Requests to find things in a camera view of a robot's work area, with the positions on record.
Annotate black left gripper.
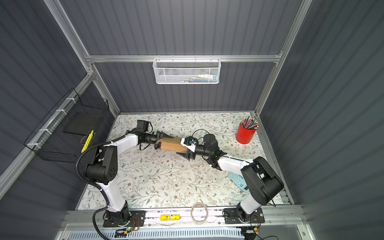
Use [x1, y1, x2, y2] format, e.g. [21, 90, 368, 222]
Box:
[144, 131, 174, 150]

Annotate brown cardboard box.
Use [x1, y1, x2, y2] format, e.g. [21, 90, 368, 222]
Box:
[159, 137, 188, 153]

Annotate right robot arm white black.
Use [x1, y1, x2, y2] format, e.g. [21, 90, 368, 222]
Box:
[179, 133, 284, 217]

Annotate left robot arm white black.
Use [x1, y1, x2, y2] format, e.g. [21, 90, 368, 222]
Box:
[78, 120, 168, 213]

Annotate red metal pencil cup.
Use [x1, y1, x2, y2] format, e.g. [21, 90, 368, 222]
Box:
[236, 124, 257, 145]

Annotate teal calculator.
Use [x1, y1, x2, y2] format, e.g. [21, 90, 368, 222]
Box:
[228, 172, 249, 192]

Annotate bundle of coloured pencils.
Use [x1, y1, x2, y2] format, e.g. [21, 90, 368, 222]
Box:
[240, 116, 259, 131]

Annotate yellow striped tool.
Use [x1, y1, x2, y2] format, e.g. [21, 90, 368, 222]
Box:
[81, 130, 95, 153]

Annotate black foam pad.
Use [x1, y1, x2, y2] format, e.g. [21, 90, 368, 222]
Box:
[63, 113, 104, 136]

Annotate markers in white basket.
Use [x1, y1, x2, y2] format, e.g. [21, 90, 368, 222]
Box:
[179, 74, 219, 83]

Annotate clear tape roll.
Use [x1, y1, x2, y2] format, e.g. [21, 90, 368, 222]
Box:
[190, 203, 209, 225]

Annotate yellow spirit level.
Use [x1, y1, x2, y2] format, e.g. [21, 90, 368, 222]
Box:
[161, 215, 181, 221]

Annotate white wire mesh basket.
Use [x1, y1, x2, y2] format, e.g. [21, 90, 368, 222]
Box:
[153, 58, 222, 85]

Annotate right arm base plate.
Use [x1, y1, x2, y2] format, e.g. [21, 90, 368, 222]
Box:
[222, 205, 265, 225]

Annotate black wire mesh basket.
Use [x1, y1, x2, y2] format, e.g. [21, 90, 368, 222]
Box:
[24, 89, 114, 163]

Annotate black corrugated cable hose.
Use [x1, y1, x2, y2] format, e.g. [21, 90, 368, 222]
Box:
[74, 134, 127, 240]

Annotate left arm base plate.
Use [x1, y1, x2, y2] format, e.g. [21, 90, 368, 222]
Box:
[103, 211, 147, 228]

